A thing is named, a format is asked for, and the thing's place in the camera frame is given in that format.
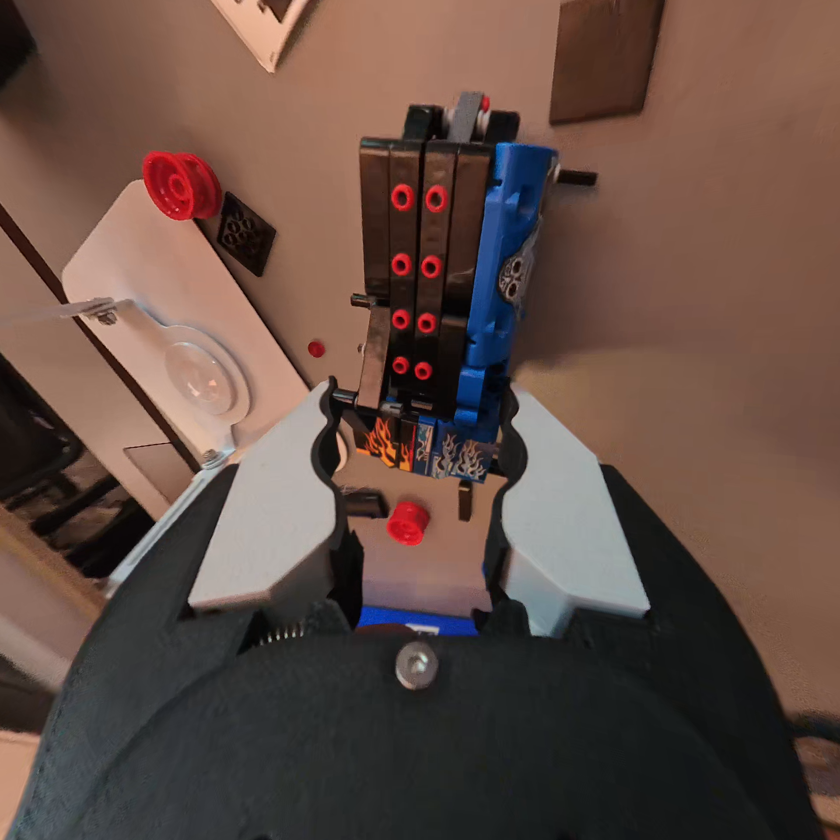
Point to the grey desk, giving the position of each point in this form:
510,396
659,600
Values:
689,295

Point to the black angled plate with holes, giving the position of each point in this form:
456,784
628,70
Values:
246,233

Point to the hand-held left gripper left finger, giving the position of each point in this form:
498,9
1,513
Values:
275,525

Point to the wide red wheel rim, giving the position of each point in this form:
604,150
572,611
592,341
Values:
180,187

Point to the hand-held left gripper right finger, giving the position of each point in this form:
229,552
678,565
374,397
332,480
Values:
564,538

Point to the small black brick piece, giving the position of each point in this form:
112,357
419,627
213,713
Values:
367,504

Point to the toy sticker sheet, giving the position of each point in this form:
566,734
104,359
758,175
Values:
262,36

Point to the small red wheel rim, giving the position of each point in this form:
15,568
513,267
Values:
408,523

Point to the blue black toy truck model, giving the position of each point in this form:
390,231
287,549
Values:
420,229

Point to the small red round stud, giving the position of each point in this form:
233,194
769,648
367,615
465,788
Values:
316,348

